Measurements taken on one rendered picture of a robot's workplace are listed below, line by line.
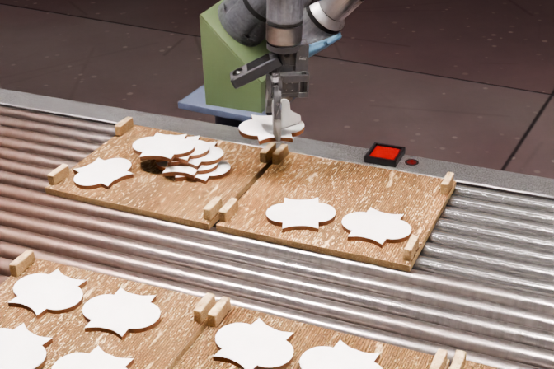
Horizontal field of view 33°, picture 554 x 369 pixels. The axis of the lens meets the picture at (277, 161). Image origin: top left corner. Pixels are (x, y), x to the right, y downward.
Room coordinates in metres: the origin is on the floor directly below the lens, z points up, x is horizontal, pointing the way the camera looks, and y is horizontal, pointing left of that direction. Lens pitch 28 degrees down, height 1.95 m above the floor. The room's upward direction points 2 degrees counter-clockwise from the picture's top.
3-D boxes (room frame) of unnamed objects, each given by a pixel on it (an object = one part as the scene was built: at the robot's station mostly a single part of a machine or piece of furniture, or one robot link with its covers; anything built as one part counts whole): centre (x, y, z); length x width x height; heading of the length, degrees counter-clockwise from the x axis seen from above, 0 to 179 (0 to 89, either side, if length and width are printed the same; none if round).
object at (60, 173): (1.86, 0.49, 0.95); 0.06 x 0.02 x 0.03; 154
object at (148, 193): (1.90, 0.25, 0.93); 0.41 x 0.35 x 0.02; 64
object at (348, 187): (1.72, -0.13, 0.93); 0.41 x 0.35 x 0.02; 65
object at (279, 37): (1.85, -0.02, 1.27); 0.08 x 0.08 x 0.05
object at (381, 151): (1.95, -0.25, 0.92); 0.06 x 0.06 x 0.01; 66
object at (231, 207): (1.68, 0.10, 0.95); 0.06 x 0.02 x 0.03; 155
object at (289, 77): (1.85, -0.03, 1.19); 0.09 x 0.08 x 0.12; 98
